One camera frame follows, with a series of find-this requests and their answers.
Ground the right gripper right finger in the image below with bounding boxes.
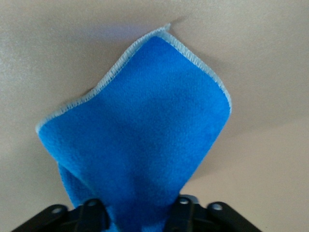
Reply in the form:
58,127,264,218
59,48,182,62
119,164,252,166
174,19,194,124
169,195,263,232

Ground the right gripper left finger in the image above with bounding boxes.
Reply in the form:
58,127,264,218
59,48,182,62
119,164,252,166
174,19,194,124
12,198,112,232

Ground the blue microfibre cloth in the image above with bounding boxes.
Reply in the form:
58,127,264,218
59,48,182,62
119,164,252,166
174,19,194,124
35,23,232,232

